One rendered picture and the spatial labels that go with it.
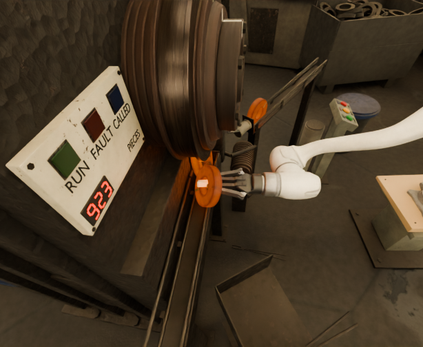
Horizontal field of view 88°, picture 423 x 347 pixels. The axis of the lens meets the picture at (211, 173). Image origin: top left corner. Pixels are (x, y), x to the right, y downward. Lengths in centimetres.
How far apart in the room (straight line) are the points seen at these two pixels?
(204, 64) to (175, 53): 7
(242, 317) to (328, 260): 93
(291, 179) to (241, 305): 45
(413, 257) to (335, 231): 43
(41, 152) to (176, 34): 30
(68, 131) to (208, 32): 33
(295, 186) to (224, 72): 47
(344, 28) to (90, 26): 249
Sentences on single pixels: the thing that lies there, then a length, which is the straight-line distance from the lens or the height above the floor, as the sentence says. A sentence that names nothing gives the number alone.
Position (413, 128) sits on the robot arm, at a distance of 89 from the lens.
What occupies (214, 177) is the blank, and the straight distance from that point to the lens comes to 74.
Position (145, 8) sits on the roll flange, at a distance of 58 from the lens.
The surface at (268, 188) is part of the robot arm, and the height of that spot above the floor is 78.
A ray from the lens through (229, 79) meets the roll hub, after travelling 53.
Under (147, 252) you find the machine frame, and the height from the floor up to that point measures 87.
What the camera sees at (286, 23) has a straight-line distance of 333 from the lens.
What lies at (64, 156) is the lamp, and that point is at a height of 121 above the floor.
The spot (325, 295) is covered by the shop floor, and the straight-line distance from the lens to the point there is 155.
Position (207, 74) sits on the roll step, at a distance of 50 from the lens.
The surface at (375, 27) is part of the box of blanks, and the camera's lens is 294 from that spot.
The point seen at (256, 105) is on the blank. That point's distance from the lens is 121.
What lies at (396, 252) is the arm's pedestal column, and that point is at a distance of 182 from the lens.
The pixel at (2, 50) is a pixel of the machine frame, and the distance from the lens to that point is 36.
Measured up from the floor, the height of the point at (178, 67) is 123.
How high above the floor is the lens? 141
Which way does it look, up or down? 49 degrees down
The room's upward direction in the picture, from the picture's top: 5 degrees counter-clockwise
